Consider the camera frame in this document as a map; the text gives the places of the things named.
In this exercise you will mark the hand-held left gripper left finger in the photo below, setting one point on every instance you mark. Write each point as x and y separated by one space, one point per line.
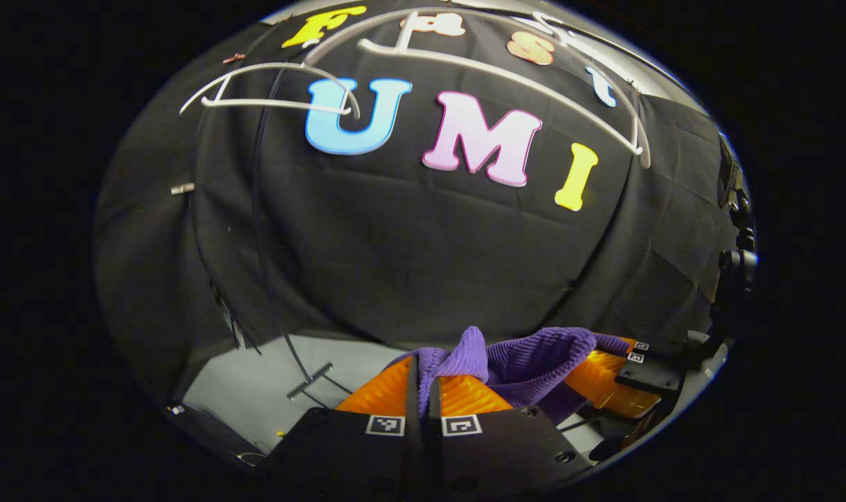
412 446

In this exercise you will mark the silver clip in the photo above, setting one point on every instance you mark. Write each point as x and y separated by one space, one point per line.
182 188

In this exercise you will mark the small white clothes hanger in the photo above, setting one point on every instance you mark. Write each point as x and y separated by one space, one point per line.
270 103

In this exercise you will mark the large white clothes hanger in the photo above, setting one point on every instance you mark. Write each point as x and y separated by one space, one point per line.
367 46

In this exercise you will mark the black backdrop cloth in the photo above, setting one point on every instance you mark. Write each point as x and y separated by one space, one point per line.
395 244

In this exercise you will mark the copper clip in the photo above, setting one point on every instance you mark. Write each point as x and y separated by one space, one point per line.
233 58

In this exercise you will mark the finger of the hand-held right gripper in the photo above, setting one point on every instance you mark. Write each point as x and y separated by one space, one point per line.
649 376
663 353

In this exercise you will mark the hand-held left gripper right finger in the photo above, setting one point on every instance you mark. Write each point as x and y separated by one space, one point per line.
437 453

